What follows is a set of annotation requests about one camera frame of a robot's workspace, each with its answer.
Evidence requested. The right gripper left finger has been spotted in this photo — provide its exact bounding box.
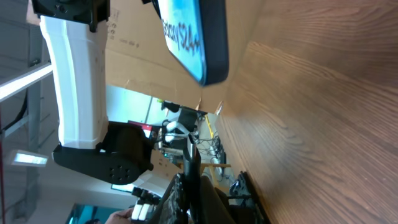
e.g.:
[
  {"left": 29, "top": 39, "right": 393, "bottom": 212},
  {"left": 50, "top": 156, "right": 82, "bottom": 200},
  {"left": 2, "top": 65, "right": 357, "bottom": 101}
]
[{"left": 147, "top": 174, "right": 187, "bottom": 224}]

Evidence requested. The Galaxy S24 smartphone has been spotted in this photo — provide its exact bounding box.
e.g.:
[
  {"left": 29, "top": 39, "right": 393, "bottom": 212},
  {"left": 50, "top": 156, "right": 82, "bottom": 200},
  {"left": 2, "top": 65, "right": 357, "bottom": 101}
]
[{"left": 152, "top": 0, "right": 229, "bottom": 86}]

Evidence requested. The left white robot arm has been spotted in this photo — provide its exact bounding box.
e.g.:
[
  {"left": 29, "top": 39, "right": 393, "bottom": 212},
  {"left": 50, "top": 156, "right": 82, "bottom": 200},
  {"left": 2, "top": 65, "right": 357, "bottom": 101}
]
[{"left": 32, "top": 0, "right": 179, "bottom": 197}]

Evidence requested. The brown cardboard box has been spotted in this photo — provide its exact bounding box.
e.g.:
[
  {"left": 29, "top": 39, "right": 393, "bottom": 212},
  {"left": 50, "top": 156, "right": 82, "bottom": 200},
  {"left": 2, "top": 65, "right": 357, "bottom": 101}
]
[{"left": 26, "top": 0, "right": 265, "bottom": 114}]

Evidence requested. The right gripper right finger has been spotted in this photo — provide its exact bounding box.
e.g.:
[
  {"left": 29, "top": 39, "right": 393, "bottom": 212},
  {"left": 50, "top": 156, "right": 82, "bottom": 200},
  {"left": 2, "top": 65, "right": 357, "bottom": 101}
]
[{"left": 200, "top": 176, "right": 236, "bottom": 224}]

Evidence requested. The black USB-C charging cable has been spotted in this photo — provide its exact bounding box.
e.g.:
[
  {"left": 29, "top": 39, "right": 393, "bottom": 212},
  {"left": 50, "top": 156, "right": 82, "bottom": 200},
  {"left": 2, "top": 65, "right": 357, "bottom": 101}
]
[{"left": 182, "top": 136, "right": 202, "bottom": 224}]

